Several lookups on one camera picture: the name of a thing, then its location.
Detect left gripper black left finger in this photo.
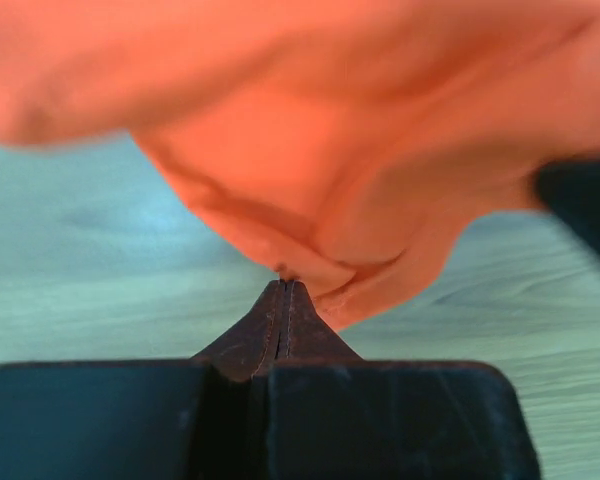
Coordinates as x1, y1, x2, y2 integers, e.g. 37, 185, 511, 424
0, 281, 285, 479

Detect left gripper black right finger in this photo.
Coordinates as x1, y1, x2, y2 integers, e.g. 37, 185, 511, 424
265, 282, 542, 479

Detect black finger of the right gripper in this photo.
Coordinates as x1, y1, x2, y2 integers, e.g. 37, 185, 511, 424
533, 153, 600, 257

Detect orange polo shirt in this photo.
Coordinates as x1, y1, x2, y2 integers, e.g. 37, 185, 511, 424
0, 1, 600, 328

